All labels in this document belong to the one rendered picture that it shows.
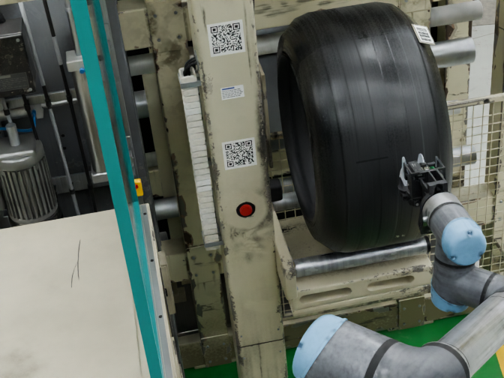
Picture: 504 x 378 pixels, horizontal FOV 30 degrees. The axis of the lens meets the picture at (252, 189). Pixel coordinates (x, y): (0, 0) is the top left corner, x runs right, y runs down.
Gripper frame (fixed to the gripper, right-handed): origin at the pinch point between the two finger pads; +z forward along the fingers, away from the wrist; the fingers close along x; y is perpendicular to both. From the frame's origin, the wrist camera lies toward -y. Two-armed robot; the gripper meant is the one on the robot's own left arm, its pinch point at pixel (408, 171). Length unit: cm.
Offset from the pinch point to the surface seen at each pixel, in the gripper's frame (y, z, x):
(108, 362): -1, -43, 66
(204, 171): -2.6, 22.1, 41.7
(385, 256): -31.8, 16.6, 1.8
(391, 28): 24.5, 20.1, -3.6
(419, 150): 3.6, 1.6, -3.1
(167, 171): -42, 102, 50
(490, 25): -95, 308, -142
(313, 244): -39, 39, 15
